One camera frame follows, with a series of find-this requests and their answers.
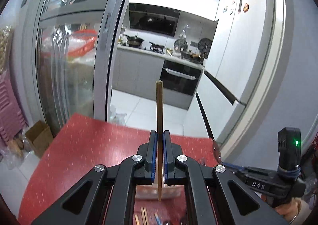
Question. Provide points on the glass sliding door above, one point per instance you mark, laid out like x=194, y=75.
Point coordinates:
x=70, y=53

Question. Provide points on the black wok on stove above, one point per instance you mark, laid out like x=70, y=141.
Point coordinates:
x=134, y=41

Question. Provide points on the bag of peanuts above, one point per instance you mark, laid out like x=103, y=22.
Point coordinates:
x=6, y=34

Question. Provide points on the stack of pink stools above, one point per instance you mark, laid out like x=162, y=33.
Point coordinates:
x=12, y=119

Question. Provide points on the right hand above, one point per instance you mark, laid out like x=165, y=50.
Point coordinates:
x=290, y=210

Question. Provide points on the white refrigerator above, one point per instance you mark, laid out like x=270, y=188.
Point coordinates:
x=232, y=68

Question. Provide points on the dark plastic spoon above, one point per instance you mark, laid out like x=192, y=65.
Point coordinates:
x=216, y=152

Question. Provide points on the black range hood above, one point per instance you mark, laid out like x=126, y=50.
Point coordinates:
x=153, y=18

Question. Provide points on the translucent cutlery holder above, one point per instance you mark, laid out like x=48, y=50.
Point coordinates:
x=150, y=192

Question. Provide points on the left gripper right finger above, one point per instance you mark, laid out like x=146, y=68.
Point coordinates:
x=170, y=152

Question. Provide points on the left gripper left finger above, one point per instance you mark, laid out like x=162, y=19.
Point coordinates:
x=149, y=152

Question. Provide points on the cardboard box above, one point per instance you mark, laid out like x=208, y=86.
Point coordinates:
x=40, y=137

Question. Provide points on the plain wooden chopstick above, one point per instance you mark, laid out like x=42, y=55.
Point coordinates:
x=159, y=117

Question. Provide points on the black built-in oven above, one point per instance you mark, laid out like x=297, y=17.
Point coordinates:
x=178, y=77

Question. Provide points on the black frying pan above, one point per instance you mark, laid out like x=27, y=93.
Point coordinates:
x=156, y=48

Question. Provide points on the grey kitchen cabinets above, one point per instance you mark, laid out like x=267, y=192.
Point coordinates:
x=136, y=71

